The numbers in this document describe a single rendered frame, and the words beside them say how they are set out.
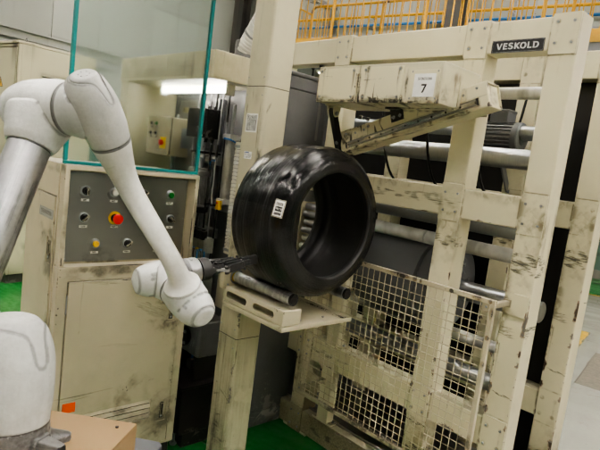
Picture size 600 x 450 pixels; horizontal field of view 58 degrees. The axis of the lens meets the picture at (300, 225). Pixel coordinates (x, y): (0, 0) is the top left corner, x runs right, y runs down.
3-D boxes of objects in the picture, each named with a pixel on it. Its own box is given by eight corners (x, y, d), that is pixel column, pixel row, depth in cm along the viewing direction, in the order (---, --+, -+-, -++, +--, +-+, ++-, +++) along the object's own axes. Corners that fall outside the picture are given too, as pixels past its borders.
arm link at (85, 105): (142, 129, 137) (99, 126, 142) (119, 61, 126) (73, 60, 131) (112, 156, 128) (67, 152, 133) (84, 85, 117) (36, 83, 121)
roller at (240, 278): (229, 275, 212) (237, 268, 214) (233, 284, 214) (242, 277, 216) (287, 299, 187) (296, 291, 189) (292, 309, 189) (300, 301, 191)
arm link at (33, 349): (4, 445, 101) (13, 330, 100) (-64, 422, 107) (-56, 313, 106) (69, 415, 116) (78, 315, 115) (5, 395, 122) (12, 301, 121)
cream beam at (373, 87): (313, 102, 227) (319, 66, 225) (354, 111, 244) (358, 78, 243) (437, 104, 184) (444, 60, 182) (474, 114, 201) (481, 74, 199)
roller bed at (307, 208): (293, 262, 255) (301, 201, 252) (315, 262, 266) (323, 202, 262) (322, 272, 241) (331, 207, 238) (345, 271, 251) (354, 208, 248)
